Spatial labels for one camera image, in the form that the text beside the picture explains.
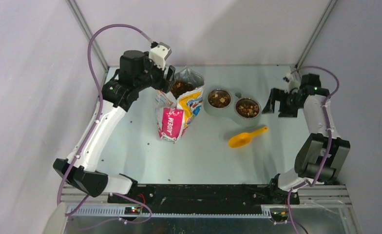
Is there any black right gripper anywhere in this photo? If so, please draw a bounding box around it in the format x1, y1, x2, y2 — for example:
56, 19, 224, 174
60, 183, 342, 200
262, 87, 303, 118

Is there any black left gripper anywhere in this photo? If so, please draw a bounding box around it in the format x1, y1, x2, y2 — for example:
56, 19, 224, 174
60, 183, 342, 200
134, 52, 176, 94

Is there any pet food bag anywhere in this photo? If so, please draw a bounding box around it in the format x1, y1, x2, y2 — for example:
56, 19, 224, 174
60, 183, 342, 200
155, 65, 205, 142

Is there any yellow plastic scoop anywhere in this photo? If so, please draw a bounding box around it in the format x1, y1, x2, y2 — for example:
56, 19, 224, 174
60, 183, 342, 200
228, 126, 269, 148

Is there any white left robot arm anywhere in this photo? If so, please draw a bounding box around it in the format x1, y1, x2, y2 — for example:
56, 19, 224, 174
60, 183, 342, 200
53, 45, 175, 203

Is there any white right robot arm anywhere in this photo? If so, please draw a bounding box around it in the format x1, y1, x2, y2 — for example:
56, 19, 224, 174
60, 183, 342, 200
262, 74, 350, 204

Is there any right steel bowl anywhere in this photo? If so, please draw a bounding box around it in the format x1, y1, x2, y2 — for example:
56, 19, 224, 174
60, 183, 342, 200
235, 98, 261, 119

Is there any steel bowl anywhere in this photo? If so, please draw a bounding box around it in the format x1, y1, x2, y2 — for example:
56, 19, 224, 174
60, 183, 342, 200
235, 98, 261, 119
207, 89, 232, 109

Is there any pale green bowl stand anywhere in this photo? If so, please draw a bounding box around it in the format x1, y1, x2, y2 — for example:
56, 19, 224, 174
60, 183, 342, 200
203, 87, 260, 128

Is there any left steel bowl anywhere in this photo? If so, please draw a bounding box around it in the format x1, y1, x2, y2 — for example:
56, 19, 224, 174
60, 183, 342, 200
207, 89, 232, 109

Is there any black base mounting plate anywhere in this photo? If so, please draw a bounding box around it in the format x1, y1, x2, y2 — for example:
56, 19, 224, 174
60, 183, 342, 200
127, 184, 300, 215

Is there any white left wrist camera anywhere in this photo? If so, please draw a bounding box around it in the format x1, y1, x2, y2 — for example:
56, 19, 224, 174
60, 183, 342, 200
148, 41, 172, 71

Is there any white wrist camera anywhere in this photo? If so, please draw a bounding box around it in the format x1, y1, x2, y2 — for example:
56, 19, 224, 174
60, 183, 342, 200
283, 73, 300, 94
148, 41, 172, 71

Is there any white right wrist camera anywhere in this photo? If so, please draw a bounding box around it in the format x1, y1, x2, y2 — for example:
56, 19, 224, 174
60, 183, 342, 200
283, 73, 300, 94

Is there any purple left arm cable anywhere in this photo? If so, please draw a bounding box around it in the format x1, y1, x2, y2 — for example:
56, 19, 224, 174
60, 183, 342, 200
56, 23, 153, 225

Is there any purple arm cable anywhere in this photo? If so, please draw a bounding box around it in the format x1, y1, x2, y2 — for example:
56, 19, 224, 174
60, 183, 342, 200
56, 23, 153, 225
286, 66, 340, 234

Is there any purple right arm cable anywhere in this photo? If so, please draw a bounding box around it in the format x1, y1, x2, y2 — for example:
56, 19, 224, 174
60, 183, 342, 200
286, 66, 340, 234

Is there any aluminium frame rail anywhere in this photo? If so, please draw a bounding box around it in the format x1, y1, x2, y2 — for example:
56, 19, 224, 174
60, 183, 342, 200
62, 184, 352, 218

